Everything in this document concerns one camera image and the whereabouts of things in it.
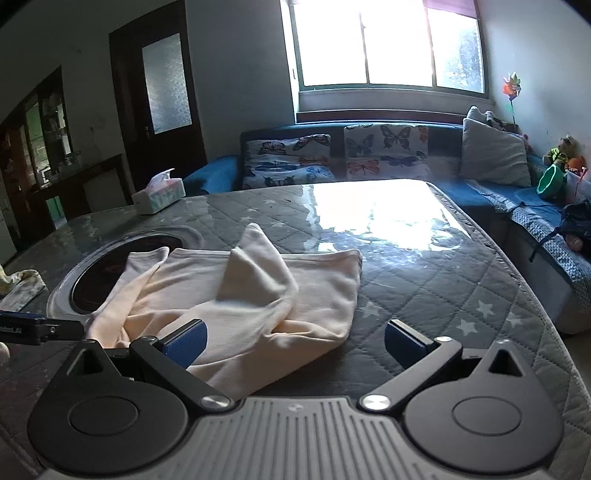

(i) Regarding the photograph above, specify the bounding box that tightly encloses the grey cushion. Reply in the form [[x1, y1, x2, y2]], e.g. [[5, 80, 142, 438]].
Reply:
[[458, 117, 532, 188]]

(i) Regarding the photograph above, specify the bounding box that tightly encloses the stuffed toy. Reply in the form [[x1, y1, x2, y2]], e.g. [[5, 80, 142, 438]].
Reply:
[[542, 135, 578, 168]]

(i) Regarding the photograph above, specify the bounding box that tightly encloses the dark sideboard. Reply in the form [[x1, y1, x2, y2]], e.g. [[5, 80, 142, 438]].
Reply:
[[32, 154, 132, 232]]

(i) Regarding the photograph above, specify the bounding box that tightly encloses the orange artificial flower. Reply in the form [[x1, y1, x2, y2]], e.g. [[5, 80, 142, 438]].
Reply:
[[502, 71, 523, 125]]

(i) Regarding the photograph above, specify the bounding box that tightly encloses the window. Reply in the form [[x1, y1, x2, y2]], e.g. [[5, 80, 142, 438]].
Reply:
[[279, 0, 490, 95]]

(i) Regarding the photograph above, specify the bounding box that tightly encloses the patterned crumpled cloth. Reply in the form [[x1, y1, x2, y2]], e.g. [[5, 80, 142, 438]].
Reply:
[[0, 269, 47, 311]]

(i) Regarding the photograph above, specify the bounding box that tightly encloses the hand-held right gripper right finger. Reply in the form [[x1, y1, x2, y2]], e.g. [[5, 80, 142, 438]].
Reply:
[[362, 318, 536, 411]]

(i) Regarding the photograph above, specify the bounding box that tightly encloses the white tissue box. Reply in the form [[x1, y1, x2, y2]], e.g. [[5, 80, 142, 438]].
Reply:
[[131, 168, 186, 214]]

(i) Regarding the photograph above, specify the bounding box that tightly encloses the dark bag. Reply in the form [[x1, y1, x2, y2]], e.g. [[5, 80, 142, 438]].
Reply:
[[529, 199, 591, 261]]

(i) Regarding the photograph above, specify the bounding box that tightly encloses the maroon window blind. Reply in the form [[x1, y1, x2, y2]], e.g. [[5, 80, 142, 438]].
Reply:
[[424, 0, 479, 18]]

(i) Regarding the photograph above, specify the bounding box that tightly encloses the cream cloth garment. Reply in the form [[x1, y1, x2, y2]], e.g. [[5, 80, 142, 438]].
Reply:
[[85, 222, 363, 401]]

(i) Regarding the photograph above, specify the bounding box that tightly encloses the butterfly print cushion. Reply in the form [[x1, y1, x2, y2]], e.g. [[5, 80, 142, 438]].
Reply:
[[344, 124, 432, 182], [242, 134, 335, 190]]

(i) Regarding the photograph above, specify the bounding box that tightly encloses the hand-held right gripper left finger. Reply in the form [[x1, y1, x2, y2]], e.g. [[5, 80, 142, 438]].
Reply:
[[46, 318, 234, 414]]

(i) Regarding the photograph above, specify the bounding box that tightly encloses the blue sofa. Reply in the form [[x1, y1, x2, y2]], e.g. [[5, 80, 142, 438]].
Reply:
[[182, 107, 591, 333]]

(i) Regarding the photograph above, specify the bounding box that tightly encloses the green bowl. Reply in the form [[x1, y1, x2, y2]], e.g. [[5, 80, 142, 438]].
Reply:
[[536, 165, 565, 200]]

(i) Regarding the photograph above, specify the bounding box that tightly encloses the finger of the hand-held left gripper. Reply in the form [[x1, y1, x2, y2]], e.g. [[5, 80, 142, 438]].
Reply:
[[44, 318, 86, 343]]

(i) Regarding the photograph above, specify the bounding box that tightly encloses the dark door with frosted glass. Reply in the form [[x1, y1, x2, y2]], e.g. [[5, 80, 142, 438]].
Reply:
[[109, 21, 207, 192]]

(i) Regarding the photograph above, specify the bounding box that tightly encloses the round black induction cooker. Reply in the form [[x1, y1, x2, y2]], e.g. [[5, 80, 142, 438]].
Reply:
[[46, 231, 204, 328]]

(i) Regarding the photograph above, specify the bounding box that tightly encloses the blue patterned sofa cover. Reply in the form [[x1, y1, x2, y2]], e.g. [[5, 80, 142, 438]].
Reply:
[[466, 179, 591, 298]]

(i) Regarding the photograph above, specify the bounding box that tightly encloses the white patterned cushion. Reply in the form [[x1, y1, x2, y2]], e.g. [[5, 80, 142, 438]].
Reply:
[[466, 106, 511, 132]]

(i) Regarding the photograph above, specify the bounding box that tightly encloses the dark display cabinet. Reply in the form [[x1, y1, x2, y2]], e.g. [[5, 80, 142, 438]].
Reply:
[[0, 67, 77, 222]]

